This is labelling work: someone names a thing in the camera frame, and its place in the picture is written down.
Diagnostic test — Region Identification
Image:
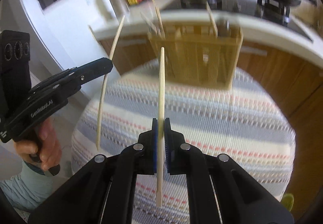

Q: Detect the wooden chopstick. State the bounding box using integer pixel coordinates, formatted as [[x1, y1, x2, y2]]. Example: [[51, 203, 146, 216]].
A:
[[95, 15, 127, 151], [156, 47, 165, 207]]

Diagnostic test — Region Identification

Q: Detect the tan plastic woven basket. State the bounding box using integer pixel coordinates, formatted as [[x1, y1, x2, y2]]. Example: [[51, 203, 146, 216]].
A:
[[147, 21, 243, 90]]

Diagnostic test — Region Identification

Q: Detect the striped woven table mat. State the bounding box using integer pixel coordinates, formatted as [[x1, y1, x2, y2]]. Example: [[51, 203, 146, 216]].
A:
[[70, 58, 296, 224]]

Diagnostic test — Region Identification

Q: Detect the light green sleeve forearm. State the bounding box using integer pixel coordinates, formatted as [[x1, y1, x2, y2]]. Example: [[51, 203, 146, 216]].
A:
[[1, 161, 53, 216]]

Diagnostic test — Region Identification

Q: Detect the person's left hand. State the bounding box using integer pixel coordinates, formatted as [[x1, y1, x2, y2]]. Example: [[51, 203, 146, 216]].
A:
[[14, 118, 62, 171]]

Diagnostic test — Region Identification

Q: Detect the black gas stove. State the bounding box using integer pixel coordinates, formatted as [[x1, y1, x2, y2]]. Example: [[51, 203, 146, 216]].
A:
[[162, 0, 312, 41]]

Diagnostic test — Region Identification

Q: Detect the steel thermos canister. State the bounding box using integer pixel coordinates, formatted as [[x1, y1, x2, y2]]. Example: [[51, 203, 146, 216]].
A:
[[95, 0, 129, 21]]

